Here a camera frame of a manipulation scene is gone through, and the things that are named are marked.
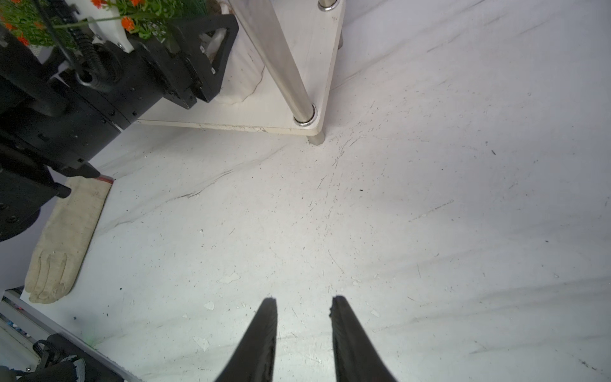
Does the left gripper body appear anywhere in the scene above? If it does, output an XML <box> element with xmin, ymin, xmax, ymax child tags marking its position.
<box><xmin>126</xmin><ymin>40</ymin><xmax>210</xmax><ymax>109</ymax></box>

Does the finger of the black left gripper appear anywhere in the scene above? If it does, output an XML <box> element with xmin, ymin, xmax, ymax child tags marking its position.
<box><xmin>168</xmin><ymin>14</ymin><xmax>239</xmax><ymax>103</ymax></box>

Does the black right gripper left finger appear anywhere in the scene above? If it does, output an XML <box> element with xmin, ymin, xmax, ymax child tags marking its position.
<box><xmin>216</xmin><ymin>298</ymin><xmax>278</xmax><ymax>382</ymax></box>

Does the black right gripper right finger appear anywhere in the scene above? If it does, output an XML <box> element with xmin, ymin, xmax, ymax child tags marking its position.
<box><xmin>329</xmin><ymin>295</ymin><xmax>396</xmax><ymax>381</ymax></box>

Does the orange flower plant white pot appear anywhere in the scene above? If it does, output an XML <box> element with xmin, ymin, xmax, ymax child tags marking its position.
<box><xmin>90</xmin><ymin>0</ymin><xmax>266</xmax><ymax>106</ymax></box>

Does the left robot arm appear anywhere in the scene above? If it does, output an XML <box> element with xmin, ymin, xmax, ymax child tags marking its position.
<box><xmin>1</xmin><ymin>14</ymin><xmax>239</xmax><ymax>240</ymax></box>

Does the white two-tier rack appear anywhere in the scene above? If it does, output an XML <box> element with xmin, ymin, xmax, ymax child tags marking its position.
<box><xmin>139</xmin><ymin>1</ymin><xmax>346</xmax><ymax>145</ymax></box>

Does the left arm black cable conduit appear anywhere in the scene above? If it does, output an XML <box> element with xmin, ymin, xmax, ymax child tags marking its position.
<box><xmin>30</xmin><ymin>0</ymin><xmax>120</xmax><ymax>94</ymax></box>

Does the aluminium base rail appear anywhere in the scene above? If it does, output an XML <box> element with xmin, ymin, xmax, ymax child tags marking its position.
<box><xmin>1</xmin><ymin>289</ymin><xmax>140</xmax><ymax>381</ymax></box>

